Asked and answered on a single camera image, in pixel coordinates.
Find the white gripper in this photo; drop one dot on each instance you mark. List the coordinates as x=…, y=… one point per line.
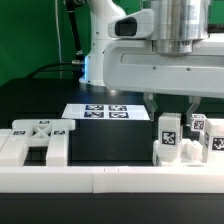
x=131, y=65

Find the white chair seat part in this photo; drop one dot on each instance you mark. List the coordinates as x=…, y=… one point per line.
x=191, y=155

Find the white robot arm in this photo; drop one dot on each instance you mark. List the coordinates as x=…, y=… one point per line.
x=167, y=47

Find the white chair back part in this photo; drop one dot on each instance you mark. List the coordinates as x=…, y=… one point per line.
x=24, y=134

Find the white sheet with fiducial tags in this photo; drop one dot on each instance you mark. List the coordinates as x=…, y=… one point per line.
x=105, y=112

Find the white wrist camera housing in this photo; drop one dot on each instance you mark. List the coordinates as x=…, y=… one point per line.
x=139, y=25

